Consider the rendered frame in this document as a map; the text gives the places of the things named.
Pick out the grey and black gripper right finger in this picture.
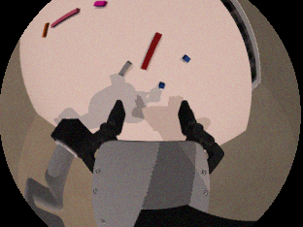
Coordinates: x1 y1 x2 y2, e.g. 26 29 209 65
178 100 224 174

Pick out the red rod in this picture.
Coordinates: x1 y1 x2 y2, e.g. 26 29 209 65
141 32 162 70

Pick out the grey rod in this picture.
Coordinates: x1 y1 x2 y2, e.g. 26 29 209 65
118 61 132 77

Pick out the pink rod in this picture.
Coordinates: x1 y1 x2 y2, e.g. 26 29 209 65
50 8 80 28

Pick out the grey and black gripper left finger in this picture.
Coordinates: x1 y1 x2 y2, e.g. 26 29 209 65
79 100 125 173

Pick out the orange rod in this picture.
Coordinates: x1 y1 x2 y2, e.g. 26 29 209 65
43 22 50 38

